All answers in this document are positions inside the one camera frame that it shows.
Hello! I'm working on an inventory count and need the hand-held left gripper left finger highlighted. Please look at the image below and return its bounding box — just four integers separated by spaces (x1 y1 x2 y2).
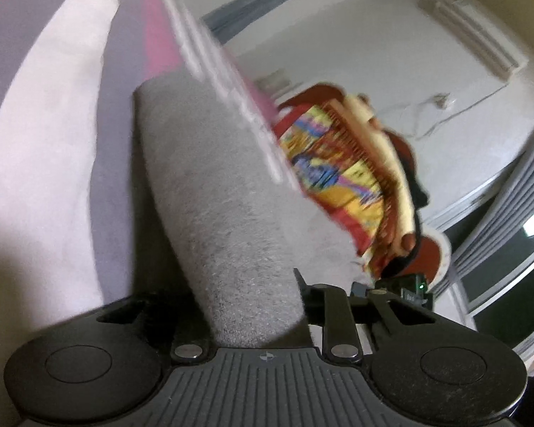
95 292 206 362

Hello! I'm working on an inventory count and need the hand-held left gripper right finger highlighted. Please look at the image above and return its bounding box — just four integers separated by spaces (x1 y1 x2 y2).
293 268 435 364

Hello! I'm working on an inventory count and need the grey towel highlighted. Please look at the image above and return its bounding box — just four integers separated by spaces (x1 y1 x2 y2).
132 75 361 350

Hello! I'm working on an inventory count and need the window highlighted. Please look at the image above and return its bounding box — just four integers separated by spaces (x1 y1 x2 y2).
460 196 534 334

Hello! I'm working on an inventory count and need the colourful printed blanket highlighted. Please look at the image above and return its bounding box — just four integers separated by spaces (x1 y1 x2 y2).
272 82 453 286

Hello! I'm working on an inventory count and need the striped bed sheet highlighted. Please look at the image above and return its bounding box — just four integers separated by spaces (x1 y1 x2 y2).
0 0 321 321

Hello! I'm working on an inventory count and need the white air conditioner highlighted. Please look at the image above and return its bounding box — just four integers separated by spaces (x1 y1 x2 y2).
417 0 528 81

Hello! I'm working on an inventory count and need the white cable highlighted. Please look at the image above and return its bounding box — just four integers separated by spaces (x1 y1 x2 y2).
376 79 510 139

